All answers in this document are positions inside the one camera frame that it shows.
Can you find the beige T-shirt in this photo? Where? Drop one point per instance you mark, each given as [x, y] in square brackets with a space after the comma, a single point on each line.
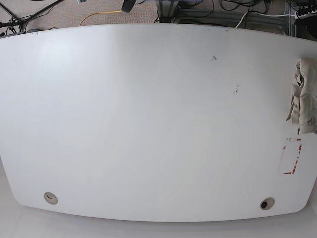
[303, 105]

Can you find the left table grommet hole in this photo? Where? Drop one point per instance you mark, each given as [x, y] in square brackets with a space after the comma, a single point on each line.
[50, 198]

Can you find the table grommet hole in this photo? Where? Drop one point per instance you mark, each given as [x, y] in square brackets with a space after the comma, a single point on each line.
[267, 203]
[50, 198]

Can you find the red tape rectangle marking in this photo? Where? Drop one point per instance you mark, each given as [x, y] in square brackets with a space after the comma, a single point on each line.
[290, 155]

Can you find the right table grommet hole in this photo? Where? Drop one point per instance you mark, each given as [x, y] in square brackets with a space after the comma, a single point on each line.
[267, 203]

